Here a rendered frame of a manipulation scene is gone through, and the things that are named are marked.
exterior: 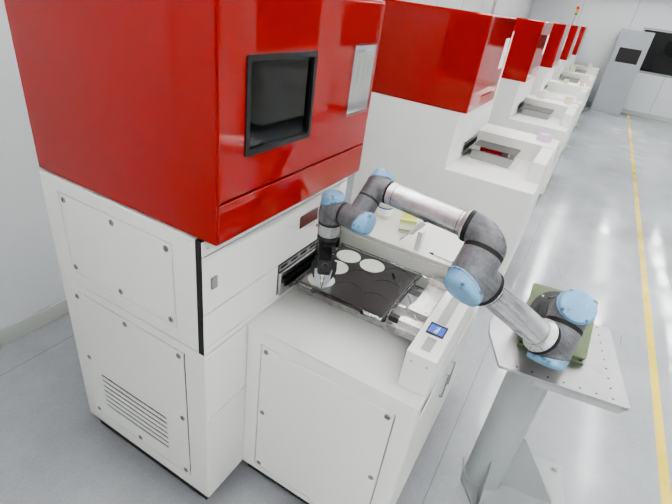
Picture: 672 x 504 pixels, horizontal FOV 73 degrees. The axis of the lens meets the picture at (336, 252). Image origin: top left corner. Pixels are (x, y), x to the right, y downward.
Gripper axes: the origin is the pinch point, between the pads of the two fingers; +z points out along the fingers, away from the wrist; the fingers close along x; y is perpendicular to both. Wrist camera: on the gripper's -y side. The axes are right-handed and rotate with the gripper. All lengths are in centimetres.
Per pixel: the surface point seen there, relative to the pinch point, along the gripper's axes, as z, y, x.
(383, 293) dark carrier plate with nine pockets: 1.7, 2.3, -23.0
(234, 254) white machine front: -21.0, -19.0, 27.2
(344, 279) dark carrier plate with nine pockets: 1.6, 8.5, -8.7
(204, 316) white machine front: -5.7, -29.8, 33.5
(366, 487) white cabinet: 54, -39, -23
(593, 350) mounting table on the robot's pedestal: 10, -8, -101
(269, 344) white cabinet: 13.8, -17.3, 15.4
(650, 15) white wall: -135, 1101, -750
